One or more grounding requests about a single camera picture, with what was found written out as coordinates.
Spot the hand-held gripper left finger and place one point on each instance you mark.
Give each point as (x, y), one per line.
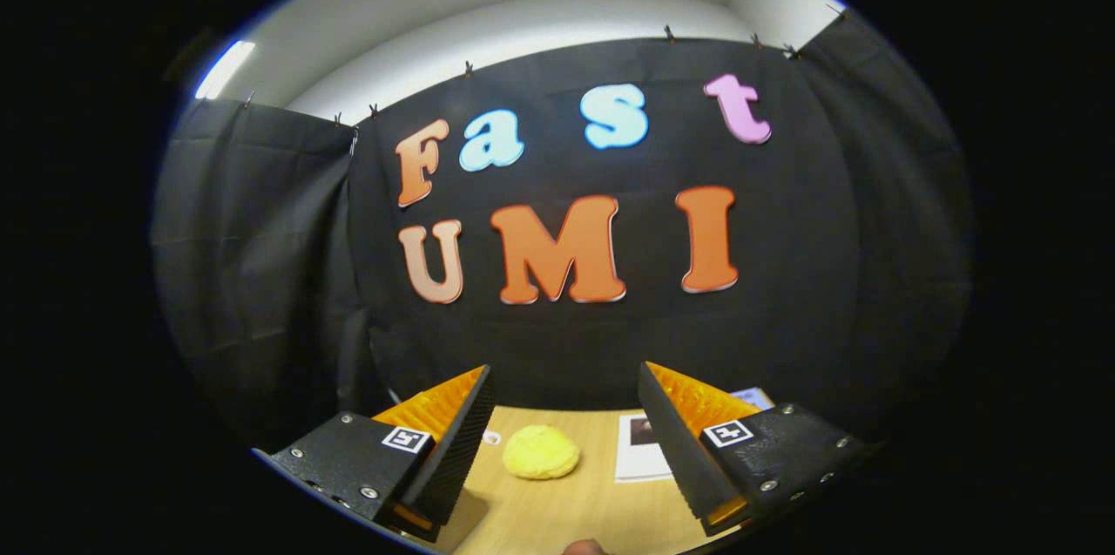
(457, 450)

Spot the ceiling light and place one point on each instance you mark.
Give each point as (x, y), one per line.
(225, 69)

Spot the blue booklet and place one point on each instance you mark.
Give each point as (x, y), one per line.
(754, 399)

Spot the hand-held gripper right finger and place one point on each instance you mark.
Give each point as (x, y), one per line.
(675, 450)

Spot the row of small cloth clips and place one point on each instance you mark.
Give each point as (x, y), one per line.
(469, 69)

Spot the yellow round plush toy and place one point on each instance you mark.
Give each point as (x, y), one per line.
(540, 453)

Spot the pink and green plush toy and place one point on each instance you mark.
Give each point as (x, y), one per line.
(492, 437)

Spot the white booklet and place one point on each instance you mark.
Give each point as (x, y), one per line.
(636, 463)

